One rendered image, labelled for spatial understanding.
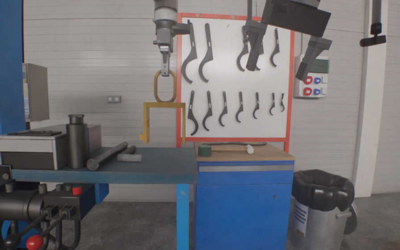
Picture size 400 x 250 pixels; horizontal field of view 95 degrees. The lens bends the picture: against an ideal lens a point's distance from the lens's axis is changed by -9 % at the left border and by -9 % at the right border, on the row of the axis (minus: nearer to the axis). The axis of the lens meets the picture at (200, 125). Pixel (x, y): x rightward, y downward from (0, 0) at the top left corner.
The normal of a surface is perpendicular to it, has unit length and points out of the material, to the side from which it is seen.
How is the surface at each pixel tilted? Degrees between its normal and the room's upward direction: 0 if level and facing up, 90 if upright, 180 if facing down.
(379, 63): 90
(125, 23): 90
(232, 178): 90
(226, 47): 90
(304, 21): 114
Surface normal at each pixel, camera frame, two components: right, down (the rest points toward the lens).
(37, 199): 0.05, -0.67
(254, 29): 0.08, 0.50
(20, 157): 0.06, 0.11
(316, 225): -0.54, 0.14
